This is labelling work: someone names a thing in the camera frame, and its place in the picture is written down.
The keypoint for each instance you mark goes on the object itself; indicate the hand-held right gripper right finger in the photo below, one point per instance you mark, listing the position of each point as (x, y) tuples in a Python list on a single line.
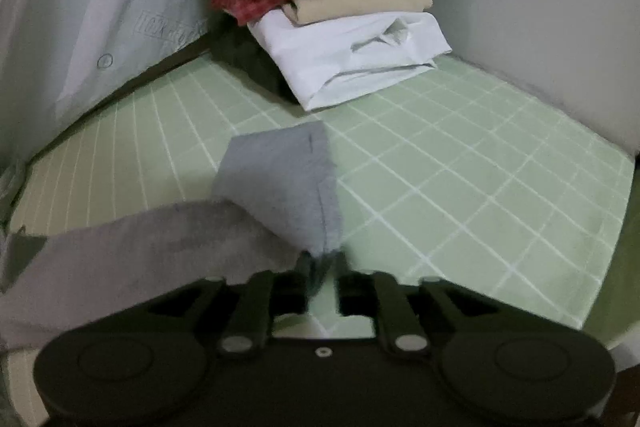
[(346, 287)]

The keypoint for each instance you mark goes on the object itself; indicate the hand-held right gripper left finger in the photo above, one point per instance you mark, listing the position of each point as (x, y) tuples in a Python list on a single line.
[(299, 287)]

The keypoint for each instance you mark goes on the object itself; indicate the grey pants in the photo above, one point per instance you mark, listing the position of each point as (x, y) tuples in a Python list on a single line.
[(280, 187)]

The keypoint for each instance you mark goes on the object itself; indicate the folded white shirt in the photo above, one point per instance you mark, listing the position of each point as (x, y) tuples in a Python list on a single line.
[(325, 52)]

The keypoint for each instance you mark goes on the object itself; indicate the dark cloth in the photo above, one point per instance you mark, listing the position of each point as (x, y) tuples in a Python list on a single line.
[(245, 57)]

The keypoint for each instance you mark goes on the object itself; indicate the folded beige garment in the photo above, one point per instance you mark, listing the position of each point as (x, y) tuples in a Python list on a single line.
[(350, 2)]

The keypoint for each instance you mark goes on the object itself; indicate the carrot print quilt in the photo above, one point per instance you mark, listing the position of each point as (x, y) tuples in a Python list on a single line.
[(100, 7)]

